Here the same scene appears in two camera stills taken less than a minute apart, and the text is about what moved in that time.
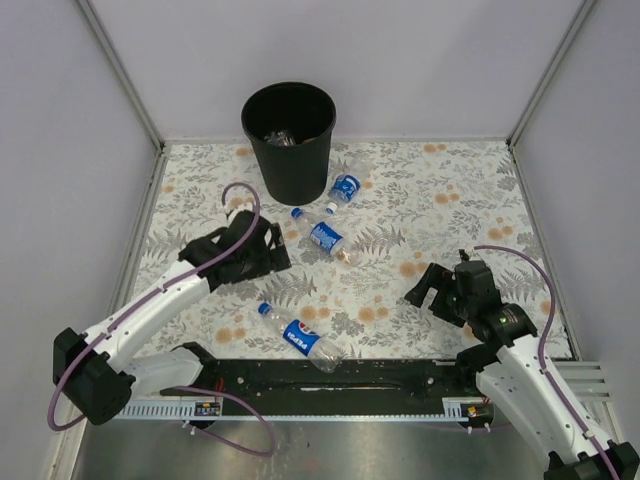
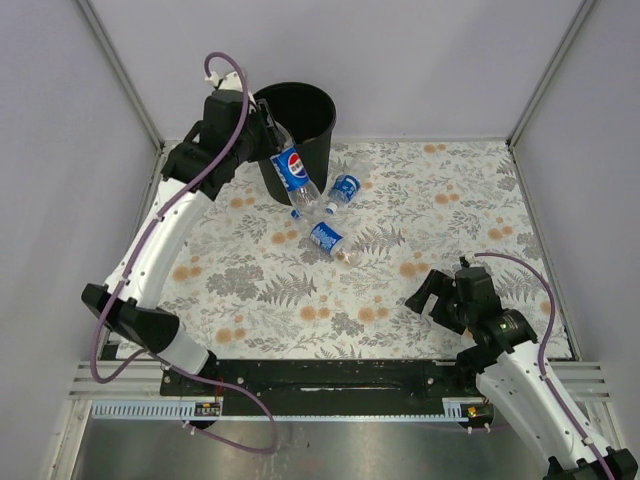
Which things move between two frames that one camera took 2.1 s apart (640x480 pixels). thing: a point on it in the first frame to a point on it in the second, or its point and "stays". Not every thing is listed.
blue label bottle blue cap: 327,238 stays
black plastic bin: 290,124 stays
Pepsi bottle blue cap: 305,340 to 295,177
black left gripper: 275,258 to 271,134
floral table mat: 395,209 stays
